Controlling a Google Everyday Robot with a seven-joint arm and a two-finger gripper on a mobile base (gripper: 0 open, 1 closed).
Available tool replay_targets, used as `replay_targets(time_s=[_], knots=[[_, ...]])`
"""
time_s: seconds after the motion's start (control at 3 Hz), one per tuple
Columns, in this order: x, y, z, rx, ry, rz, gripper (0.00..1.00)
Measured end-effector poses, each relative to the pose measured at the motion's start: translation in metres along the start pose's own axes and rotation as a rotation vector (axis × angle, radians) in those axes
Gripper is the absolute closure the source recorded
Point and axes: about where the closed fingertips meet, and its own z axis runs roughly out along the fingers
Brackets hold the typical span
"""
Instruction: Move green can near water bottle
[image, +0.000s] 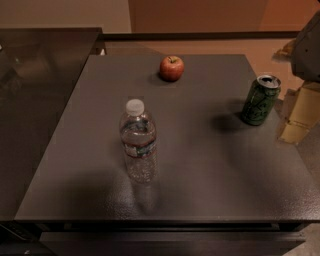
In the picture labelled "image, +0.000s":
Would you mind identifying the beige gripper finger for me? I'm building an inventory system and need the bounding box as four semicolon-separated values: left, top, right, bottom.
275;40;295;59
278;81;320;144

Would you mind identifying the green soda can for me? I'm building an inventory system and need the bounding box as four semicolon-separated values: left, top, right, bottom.
241;75;281;126

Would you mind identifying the clear plastic water bottle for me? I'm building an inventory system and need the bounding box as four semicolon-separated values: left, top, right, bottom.
119;99;157;184

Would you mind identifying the red apple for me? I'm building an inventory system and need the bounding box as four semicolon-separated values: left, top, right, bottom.
159;56;184;82

